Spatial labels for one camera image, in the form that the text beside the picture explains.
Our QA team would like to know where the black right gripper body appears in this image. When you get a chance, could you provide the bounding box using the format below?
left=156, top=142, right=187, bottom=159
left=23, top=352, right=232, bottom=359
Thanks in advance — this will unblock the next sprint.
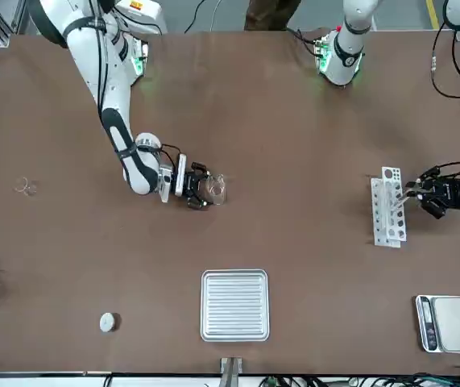
left=184, top=168, right=204, bottom=203

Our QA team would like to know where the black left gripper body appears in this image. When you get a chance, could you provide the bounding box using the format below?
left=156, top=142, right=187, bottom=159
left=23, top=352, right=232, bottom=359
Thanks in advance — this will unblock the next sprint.
left=433, top=177, right=460, bottom=211

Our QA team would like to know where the clear glass beaker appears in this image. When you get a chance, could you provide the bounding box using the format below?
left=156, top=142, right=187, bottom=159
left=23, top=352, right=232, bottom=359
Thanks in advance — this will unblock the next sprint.
left=201, top=173, right=228, bottom=207

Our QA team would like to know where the clear glass test tube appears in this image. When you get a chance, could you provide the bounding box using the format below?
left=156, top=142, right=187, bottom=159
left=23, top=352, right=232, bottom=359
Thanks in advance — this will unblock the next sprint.
left=393, top=183, right=416, bottom=214

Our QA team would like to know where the white test tube rack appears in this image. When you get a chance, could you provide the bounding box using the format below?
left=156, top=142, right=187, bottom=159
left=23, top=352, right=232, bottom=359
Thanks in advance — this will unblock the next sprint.
left=370, top=165, right=409, bottom=248

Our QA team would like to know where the small glass beaker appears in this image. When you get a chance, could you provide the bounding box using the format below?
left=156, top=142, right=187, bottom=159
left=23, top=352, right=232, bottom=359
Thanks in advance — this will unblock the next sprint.
left=15, top=176, right=38, bottom=198

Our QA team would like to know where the ribbed metal tray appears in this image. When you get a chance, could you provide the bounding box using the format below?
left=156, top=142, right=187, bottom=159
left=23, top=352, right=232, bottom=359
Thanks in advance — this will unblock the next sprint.
left=200, top=268, right=270, bottom=343

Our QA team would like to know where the silver digital scale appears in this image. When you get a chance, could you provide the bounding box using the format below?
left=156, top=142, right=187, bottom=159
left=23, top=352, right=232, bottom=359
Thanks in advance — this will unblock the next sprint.
left=415, top=295, right=460, bottom=355

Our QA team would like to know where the small white cup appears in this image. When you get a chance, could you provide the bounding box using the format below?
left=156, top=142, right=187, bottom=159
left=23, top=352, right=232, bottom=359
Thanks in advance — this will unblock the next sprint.
left=99, top=311, right=118, bottom=334

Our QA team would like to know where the white box yellow label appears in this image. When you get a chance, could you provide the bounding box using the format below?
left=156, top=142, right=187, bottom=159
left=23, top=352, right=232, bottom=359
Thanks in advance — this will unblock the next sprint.
left=114, top=0, right=162, bottom=22

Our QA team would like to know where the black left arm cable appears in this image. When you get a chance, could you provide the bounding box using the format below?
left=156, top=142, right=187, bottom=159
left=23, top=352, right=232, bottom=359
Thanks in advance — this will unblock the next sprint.
left=430, top=22, right=460, bottom=100

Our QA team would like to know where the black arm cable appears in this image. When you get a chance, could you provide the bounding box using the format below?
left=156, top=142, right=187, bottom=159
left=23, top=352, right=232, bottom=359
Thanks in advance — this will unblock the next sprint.
left=430, top=22, right=460, bottom=100
left=88, top=0, right=183, bottom=173

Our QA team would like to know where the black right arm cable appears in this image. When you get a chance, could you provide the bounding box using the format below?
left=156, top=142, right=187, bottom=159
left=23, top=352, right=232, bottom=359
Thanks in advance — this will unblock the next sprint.
left=88, top=0, right=183, bottom=173

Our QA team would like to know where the black floor cable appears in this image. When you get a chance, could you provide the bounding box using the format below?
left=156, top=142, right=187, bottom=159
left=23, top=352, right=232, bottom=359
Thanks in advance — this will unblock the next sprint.
left=184, top=0, right=207, bottom=34

